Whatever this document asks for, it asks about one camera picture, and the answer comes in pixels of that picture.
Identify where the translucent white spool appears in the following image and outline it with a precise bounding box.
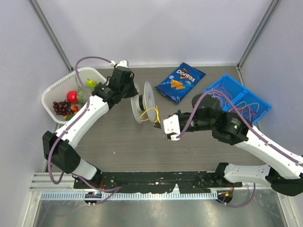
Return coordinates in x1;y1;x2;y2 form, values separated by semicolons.
131;81;157;123

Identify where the yellow cable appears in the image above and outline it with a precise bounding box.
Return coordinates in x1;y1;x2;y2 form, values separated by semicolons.
139;106;161;130

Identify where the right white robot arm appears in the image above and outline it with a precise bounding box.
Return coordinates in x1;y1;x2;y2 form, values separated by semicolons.
161;93;303;196

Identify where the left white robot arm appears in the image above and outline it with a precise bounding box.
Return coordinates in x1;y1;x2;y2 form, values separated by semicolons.
42;64;138;189

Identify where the blue Doritos chip bag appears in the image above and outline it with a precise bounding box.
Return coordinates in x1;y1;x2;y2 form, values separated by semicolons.
155;62;206;104

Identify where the yellow green toy pear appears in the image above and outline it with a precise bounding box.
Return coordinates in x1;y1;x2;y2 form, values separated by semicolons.
86;79;97;87

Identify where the red toy apple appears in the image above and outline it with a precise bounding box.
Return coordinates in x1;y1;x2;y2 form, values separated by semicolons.
66;90;78;104

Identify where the small peach toy fruit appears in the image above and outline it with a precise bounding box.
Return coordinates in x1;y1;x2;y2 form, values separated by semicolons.
70;105;79;114

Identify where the purple toy grape bunch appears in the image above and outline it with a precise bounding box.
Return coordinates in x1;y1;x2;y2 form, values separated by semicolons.
53;99;73;116

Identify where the white plastic fruit basket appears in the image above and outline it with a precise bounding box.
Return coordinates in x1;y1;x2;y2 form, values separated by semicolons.
41;67;106;124

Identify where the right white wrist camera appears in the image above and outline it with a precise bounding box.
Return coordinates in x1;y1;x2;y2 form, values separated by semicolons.
162;114;180;141

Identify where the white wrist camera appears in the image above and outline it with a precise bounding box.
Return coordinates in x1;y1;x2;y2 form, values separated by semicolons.
115;60;129;68
162;114;180;141

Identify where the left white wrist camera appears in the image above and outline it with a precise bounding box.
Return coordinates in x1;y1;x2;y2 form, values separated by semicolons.
115;60;129;68

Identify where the bundle of coloured wires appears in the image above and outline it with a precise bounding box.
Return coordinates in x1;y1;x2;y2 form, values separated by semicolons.
208;86;265;122

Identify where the blue plastic cable bin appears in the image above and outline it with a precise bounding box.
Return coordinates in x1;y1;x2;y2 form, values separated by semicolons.
203;74;271;124

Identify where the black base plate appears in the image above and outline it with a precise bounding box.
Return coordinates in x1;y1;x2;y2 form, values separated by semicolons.
74;171;242;194

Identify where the aluminium corner post right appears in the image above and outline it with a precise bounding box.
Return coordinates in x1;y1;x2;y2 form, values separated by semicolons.
237;0;281;70

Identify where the aluminium corner post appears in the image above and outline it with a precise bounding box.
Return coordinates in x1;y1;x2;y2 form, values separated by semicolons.
28;0;73;72
237;0;281;70

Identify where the aluminium corner post left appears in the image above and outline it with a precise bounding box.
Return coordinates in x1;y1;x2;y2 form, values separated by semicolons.
28;0;73;72

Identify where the white slotted cable duct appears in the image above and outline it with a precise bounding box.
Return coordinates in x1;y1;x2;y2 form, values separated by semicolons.
40;191;218;201

